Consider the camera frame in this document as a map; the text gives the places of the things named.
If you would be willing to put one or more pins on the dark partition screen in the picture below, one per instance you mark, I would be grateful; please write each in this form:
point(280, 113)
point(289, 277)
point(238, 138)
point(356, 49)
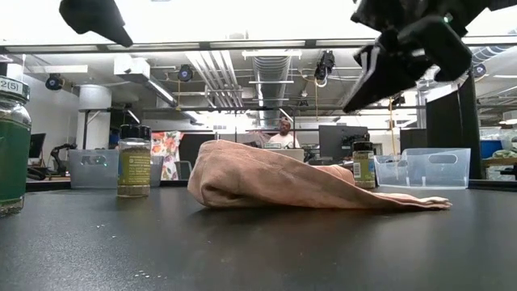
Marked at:
point(194, 147)

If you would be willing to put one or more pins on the white round column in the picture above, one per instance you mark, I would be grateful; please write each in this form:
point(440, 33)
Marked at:
point(95, 121)

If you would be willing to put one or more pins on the smoky grey plastic bin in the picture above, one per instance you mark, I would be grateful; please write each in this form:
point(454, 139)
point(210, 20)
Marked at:
point(93, 178)

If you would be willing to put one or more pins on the black table mat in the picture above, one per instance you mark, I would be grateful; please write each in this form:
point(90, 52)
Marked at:
point(258, 250)

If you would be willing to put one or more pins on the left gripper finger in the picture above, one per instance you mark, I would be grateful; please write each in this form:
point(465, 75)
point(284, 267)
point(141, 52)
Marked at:
point(93, 16)

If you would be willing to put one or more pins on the wooden side table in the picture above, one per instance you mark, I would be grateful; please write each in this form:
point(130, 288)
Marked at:
point(498, 161)

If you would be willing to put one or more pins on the pink towel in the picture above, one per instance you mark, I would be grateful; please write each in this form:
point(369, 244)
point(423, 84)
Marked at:
point(262, 178)

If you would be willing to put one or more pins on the small black monitor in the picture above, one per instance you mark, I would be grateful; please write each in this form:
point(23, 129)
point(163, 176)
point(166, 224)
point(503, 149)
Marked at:
point(37, 145)

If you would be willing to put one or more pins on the long overhead beam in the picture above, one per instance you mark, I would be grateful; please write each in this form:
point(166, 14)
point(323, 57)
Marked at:
point(161, 45)

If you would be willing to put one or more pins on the floral patterned cloth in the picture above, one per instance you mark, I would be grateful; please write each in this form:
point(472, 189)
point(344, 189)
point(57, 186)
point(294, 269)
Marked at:
point(167, 145)

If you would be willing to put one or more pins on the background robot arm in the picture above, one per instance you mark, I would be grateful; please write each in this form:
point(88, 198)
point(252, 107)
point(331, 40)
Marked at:
point(54, 154)

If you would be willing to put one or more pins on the round ceiling camera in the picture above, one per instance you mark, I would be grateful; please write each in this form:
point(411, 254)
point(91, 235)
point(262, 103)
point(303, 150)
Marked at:
point(54, 82)
point(479, 70)
point(185, 73)

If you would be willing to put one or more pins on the black hanging ceiling device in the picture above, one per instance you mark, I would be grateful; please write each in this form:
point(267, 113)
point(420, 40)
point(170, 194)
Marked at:
point(324, 64)

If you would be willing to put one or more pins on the grey office chair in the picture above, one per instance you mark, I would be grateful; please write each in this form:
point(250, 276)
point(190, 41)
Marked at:
point(182, 169)

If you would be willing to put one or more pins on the black partition panel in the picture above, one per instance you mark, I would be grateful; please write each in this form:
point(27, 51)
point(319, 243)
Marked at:
point(452, 141)

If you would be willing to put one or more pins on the yellow label black lid jar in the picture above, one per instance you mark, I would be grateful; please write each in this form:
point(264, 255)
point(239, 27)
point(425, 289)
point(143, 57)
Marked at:
point(134, 169)
point(363, 169)

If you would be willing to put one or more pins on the silver ventilation duct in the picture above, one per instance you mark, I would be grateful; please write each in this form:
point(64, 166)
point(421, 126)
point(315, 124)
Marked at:
point(271, 72)
point(490, 52)

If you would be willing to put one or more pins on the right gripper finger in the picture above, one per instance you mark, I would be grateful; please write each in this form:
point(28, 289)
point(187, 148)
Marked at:
point(364, 60)
point(392, 77)

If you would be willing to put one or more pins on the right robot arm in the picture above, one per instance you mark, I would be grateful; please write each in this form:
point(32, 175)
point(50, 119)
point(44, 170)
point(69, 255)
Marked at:
point(404, 12)

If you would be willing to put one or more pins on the clear plastic bin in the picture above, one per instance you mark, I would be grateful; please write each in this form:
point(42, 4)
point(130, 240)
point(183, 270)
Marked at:
point(424, 178)
point(292, 155)

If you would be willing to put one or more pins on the person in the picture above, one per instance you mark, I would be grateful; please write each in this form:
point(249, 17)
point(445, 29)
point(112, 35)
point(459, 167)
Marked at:
point(284, 139)

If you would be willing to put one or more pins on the blue storage container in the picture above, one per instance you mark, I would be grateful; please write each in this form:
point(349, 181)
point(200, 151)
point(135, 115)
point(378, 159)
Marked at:
point(490, 148)

